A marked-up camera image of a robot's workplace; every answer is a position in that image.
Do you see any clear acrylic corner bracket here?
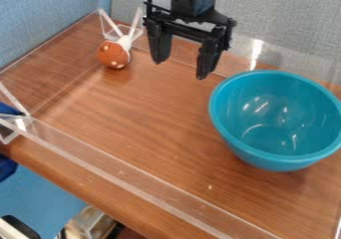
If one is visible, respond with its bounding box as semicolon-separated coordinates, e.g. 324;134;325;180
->
0;83;32;144
99;8;145;50

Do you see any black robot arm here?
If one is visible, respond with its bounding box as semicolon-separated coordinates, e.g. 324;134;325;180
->
143;0;237;80

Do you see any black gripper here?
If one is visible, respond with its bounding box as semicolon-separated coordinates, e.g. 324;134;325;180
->
145;0;237;80

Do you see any clear acrylic back barrier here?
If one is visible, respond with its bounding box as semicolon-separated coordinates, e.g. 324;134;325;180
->
132;15;341;88

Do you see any clear acrylic corner bracket back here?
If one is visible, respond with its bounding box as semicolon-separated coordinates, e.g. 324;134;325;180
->
99;8;145;50

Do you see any blue plastic bowl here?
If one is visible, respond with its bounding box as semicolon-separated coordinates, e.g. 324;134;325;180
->
207;70;341;172

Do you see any clear acrylic barrier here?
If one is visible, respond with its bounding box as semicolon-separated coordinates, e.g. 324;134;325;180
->
16;117;280;239
132;15;341;88

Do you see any clear acrylic corner bracket front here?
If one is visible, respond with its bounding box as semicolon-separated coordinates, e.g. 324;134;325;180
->
0;83;32;144

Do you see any blue cloth object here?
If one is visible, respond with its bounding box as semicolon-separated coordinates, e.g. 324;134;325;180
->
0;102;24;183

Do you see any black and white object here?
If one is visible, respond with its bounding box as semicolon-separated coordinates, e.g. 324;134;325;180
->
0;215;42;239

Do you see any grey metal frame below table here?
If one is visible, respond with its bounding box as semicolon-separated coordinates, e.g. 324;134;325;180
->
56;205;118;239

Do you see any brown toy mushroom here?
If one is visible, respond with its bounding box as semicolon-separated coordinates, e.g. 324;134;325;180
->
98;35;132;70

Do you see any clear acrylic front barrier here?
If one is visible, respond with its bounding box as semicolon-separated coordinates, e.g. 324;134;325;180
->
16;117;280;239

